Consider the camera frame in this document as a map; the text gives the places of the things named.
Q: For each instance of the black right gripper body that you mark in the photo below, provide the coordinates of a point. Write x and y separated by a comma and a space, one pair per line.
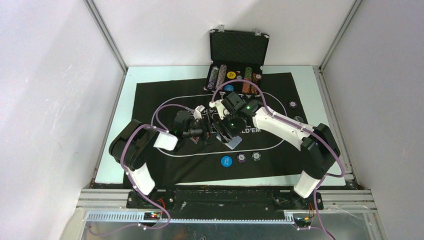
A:
232, 122

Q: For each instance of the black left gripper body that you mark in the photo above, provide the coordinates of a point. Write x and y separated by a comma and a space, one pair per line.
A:
198, 129

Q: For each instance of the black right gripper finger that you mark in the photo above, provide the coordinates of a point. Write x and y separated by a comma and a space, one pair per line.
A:
222, 131
232, 132

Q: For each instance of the blue card deck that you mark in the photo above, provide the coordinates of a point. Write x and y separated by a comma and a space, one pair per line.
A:
231, 143

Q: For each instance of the purple chip bottom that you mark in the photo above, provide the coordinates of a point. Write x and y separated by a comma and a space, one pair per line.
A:
241, 157

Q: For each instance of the blue round button chip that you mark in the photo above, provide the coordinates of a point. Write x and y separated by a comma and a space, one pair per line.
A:
226, 161

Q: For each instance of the blue yellow chip bottom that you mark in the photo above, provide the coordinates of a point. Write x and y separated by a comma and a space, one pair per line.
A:
256, 156

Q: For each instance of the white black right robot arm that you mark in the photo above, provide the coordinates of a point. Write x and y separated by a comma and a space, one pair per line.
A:
316, 144

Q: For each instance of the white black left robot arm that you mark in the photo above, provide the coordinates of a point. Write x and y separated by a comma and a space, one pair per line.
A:
141, 148

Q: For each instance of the red triangular all-in marker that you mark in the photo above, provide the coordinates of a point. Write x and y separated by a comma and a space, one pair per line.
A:
195, 139

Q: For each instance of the blue button in case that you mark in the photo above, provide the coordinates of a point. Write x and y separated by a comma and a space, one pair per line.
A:
229, 88

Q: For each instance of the pink grey chip row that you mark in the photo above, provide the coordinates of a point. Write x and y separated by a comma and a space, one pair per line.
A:
221, 76

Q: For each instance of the yellow button in case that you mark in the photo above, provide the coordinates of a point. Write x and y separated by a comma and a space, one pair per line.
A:
231, 75

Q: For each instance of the black poker felt mat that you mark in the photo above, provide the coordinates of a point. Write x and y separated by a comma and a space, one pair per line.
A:
158, 102

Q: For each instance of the brown chip row in case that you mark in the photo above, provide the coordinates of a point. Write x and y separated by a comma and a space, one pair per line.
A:
255, 79

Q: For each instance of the purple chip row in case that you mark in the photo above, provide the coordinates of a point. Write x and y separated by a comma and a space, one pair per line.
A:
212, 78

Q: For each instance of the green orange chip row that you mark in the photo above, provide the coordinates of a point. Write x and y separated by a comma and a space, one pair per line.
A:
246, 87

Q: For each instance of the black aluminium chip case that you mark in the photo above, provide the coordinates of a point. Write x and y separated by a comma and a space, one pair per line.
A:
237, 50

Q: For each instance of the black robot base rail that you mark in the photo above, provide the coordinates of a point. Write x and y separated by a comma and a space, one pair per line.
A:
224, 203

